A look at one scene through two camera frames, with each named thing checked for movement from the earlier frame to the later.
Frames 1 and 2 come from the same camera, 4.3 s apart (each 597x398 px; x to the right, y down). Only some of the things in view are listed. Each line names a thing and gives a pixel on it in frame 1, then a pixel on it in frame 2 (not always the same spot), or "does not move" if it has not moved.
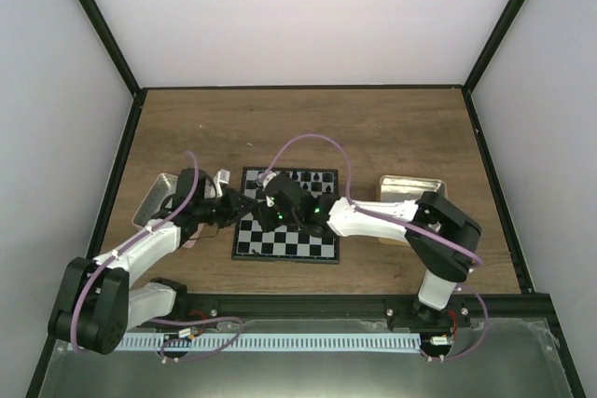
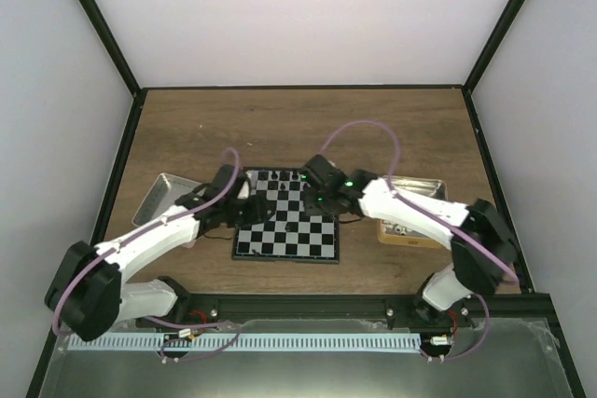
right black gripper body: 270,223 -> 321,206
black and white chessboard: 252,242 does not move
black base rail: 156,308 does not move
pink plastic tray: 155,200 does not move
